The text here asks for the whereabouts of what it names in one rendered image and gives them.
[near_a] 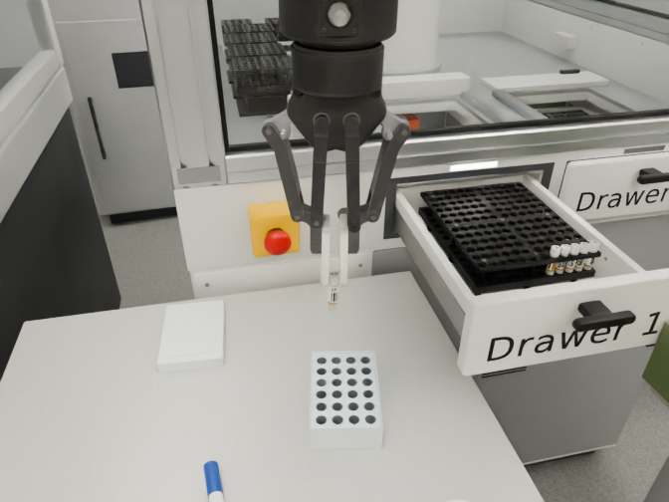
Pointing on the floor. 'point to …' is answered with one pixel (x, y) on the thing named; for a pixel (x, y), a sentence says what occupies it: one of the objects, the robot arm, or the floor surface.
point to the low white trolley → (248, 406)
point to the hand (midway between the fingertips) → (334, 250)
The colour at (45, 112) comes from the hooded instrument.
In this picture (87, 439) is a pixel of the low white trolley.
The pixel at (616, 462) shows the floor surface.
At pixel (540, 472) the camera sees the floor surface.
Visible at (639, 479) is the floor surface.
